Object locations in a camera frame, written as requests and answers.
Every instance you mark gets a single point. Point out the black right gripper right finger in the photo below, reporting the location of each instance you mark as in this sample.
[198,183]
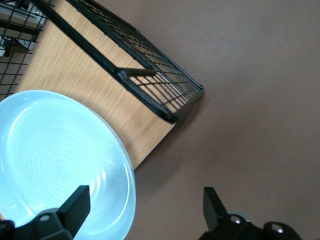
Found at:
[215,212]

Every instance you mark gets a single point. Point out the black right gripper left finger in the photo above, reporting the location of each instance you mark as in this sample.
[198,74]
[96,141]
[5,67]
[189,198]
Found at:
[72,210]

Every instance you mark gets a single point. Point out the light blue round plate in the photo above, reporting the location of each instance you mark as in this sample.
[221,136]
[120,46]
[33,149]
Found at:
[50,155]

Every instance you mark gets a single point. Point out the aluminium camera mount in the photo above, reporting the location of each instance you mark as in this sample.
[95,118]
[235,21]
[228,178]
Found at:
[17,15]

